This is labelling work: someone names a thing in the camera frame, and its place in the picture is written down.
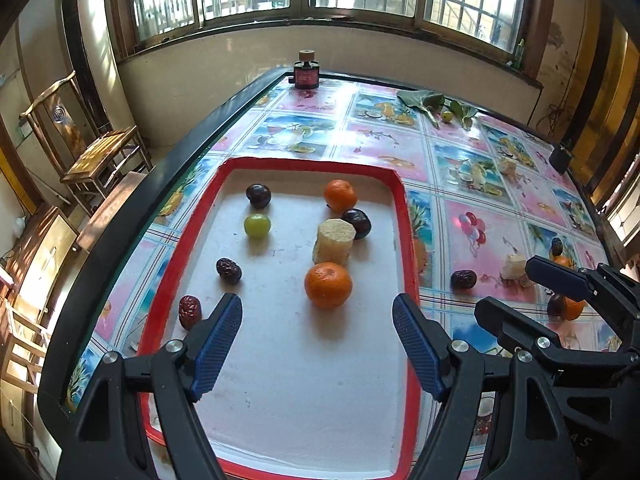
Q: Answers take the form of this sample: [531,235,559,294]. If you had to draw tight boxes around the orange tangerine placed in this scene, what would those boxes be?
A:
[323,179,358,214]
[304,262,352,309]
[561,296,587,321]

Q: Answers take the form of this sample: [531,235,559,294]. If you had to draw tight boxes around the dark wrinkled date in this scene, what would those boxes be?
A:
[450,269,477,290]

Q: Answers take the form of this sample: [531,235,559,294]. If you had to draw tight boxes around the red jujube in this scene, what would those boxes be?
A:
[178,295,202,330]

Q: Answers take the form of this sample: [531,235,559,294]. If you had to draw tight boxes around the dark small date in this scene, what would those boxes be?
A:
[216,258,242,285]

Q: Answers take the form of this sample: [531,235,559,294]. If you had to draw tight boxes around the dark purple plum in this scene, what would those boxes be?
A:
[547,294,566,320]

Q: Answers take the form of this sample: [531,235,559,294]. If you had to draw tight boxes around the orange tangerine far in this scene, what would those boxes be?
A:
[553,255,575,269]

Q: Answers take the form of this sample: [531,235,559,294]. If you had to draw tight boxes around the dark date far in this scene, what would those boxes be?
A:
[550,236,564,258]

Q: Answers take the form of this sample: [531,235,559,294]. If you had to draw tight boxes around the black cup with stick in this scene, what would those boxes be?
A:
[548,144,573,174]

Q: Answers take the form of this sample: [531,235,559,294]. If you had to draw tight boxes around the far sugarcane piece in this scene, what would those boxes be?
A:
[497,156,516,178]

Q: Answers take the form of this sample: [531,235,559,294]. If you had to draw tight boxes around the red rimmed white tray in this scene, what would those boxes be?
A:
[140,157,420,479]

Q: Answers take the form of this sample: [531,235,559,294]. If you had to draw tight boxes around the small green fruit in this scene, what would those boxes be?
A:
[440,110,454,124]

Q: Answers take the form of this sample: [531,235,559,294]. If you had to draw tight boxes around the green leaves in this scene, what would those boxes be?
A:
[396,90,478,131]

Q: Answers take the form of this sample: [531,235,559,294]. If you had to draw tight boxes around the green grape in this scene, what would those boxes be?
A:
[243,214,271,240]

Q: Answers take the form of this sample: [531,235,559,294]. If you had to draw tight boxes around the small dark grape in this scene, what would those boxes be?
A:
[245,183,271,210]

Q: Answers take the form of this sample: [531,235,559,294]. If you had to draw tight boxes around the wooden chair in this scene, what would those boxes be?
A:
[18,73,153,216]

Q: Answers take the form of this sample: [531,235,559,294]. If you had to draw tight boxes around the red perfume bottle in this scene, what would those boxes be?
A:
[294,49,320,90]

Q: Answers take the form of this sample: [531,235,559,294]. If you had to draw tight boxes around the white standing air conditioner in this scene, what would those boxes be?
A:
[55,0,134,132]

